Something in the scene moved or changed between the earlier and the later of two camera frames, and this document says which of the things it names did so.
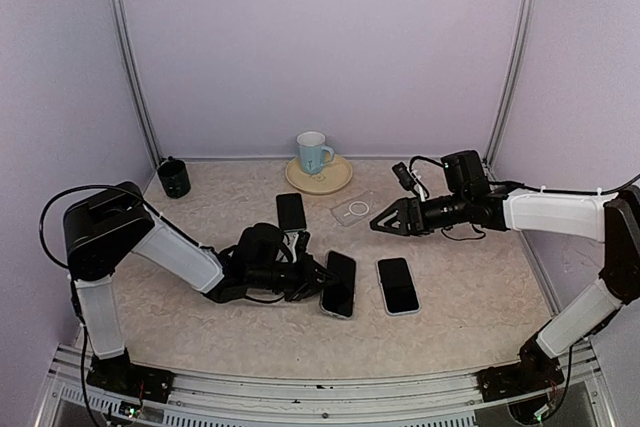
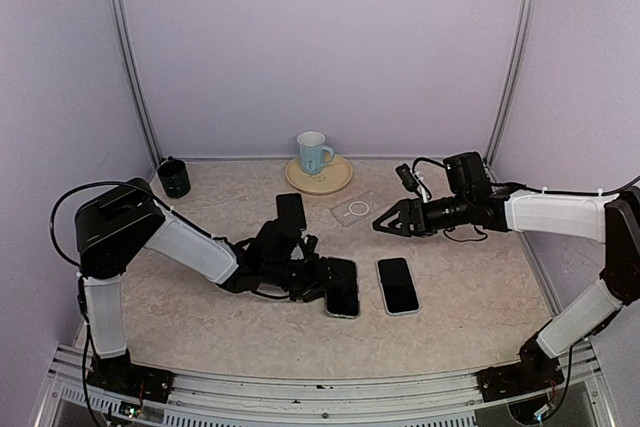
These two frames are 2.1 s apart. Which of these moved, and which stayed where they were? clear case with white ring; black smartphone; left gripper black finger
Moved: left gripper black finger
Stayed: black smartphone; clear case with white ring
